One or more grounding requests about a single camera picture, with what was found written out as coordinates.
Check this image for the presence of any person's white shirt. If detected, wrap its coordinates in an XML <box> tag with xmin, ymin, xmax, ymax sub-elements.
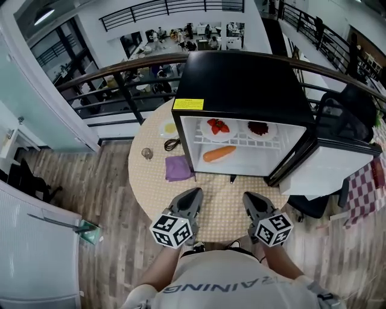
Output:
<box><xmin>120</xmin><ymin>249</ymin><xmax>348</xmax><ymax>309</ymax></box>

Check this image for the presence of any black power cable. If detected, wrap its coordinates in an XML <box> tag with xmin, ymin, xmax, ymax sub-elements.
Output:
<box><xmin>163</xmin><ymin>137</ymin><xmax>182</xmax><ymax>151</ymax></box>

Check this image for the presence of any red checked tablecloth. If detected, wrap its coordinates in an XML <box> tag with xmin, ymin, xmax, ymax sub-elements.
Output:
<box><xmin>343</xmin><ymin>156</ymin><xmax>386</xmax><ymax>231</ymax></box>

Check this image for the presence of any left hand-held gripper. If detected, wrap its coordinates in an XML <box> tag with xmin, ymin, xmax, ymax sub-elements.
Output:
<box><xmin>150</xmin><ymin>187</ymin><xmax>204</xmax><ymax>250</ymax></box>

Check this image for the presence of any orange carrot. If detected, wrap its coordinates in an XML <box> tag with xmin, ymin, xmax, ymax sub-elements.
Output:
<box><xmin>203</xmin><ymin>145</ymin><xmax>237</xmax><ymax>164</ymax></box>

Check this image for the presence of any white plate of dark berries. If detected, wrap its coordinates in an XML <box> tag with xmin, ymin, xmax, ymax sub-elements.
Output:
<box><xmin>245</xmin><ymin>120</ymin><xmax>279</xmax><ymax>142</ymax></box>

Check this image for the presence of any white wire fridge shelf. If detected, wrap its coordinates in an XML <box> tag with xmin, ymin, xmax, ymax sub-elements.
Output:
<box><xmin>192</xmin><ymin>127</ymin><xmax>283</xmax><ymax>150</ymax></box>

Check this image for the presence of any small plate with yellow food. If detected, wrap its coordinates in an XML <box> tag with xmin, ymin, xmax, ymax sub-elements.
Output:
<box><xmin>159</xmin><ymin>119</ymin><xmax>177</xmax><ymax>139</ymax></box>

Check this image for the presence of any black balcony railing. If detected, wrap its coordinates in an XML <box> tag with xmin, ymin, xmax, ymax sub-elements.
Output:
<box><xmin>98</xmin><ymin>0</ymin><xmax>245</xmax><ymax>31</ymax></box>

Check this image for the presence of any round table with dotted cloth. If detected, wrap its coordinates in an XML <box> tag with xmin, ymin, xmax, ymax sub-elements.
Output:
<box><xmin>128</xmin><ymin>98</ymin><xmax>292</xmax><ymax>244</ymax></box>

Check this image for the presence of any green plastic dustpan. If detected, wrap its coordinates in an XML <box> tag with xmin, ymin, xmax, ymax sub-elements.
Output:
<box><xmin>78</xmin><ymin>220</ymin><xmax>103</xmax><ymax>246</ymax></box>

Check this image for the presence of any purple cloth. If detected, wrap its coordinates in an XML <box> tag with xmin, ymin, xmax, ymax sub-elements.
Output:
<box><xmin>165</xmin><ymin>154</ymin><xmax>197</xmax><ymax>183</ymax></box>

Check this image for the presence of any person's right forearm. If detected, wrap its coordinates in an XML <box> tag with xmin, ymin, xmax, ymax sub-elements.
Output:
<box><xmin>261</xmin><ymin>241</ymin><xmax>305</xmax><ymax>285</ymax></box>

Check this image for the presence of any black swivel chair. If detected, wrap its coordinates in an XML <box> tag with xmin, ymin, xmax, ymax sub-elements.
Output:
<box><xmin>7</xmin><ymin>158</ymin><xmax>63</xmax><ymax>203</ymax></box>

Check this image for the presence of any frosted glass partition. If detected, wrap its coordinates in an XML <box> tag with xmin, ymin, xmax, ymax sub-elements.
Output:
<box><xmin>0</xmin><ymin>18</ymin><xmax>101</xmax><ymax>152</ymax></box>

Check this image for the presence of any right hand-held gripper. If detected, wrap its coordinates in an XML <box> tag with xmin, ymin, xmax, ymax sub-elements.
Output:
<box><xmin>242</xmin><ymin>191</ymin><xmax>294</xmax><ymax>249</ymax></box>

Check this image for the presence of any person's left forearm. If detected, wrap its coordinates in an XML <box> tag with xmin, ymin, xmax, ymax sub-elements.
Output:
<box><xmin>141</xmin><ymin>246</ymin><xmax>185</xmax><ymax>294</ymax></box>

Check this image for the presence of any black mini fridge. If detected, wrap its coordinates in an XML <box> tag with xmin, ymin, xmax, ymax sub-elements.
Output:
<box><xmin>171</xmin><ymin>50</ymin><xmax>383</xmax><ymax>202</ymax></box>

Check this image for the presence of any white plate of strawberries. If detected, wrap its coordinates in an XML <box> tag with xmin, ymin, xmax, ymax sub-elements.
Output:
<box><xmin>200</xmin><ymin>118</ymin><xmax>239</xmax><ymax>143</ymax></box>

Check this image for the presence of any black metal railing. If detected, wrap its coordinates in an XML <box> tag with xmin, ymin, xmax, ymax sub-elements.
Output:
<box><xmin>55</xmin><ymin>51</ymin><xmax>386</xmax><ymax>128</ymax></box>

